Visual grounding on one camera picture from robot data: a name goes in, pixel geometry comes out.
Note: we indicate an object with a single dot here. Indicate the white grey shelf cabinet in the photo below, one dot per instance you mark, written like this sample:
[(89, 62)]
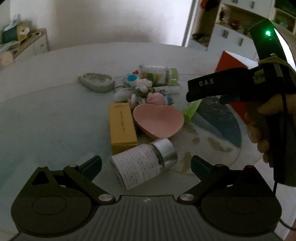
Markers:
[(217, 26)]

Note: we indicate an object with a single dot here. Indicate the red white storage box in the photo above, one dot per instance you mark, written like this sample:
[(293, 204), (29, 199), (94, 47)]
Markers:
[(232, 65)]

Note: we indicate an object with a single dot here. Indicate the white bottle green cap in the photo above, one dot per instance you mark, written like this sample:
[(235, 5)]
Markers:
[(159, 75)]

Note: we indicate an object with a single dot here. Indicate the grey-green correction tape dispenser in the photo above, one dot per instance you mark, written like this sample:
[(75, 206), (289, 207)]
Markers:
[(97, 82)]

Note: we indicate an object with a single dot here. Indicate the yellow rectangular box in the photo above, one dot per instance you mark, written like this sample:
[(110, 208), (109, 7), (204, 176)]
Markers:
[(122, 130)]

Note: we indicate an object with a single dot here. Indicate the white oval keychain toy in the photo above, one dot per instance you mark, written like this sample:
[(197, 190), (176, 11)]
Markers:
[(124, 94)]

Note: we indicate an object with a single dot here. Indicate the white labelled jar silver lid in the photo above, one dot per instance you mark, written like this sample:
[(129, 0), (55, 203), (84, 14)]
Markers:
[(144, 162)]

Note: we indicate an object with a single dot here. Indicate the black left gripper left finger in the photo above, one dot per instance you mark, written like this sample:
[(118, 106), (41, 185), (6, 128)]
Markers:
[(57, 203)]

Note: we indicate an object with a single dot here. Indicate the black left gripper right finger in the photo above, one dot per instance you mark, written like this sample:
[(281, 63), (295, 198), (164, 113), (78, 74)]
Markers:
[(235, 202)]

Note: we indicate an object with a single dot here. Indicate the patterned play mat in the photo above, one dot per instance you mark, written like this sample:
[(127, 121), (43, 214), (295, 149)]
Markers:
[(69, 124)]

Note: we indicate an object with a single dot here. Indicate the white tube pen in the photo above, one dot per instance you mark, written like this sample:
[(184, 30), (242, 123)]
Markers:
[(167, 90)]

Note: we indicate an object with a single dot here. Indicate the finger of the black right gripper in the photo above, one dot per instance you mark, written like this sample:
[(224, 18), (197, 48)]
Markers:
[(216, 84)]

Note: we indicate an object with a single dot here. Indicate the light green tube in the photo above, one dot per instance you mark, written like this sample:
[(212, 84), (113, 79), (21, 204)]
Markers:
[(191, 109)]

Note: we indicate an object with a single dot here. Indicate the pink heart-shaped bowl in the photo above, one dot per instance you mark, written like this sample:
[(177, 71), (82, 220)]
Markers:
[(158, 121)]

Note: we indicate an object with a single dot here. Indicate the person's right hand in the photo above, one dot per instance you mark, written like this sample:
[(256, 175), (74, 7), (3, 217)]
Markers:
[(257, 131)]

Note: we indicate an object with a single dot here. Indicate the white wooden sideboard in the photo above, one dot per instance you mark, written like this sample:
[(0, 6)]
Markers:
[(34, 44)]

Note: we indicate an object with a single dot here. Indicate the green tissue box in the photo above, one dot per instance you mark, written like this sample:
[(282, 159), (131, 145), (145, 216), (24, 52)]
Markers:
[(17, 33)]

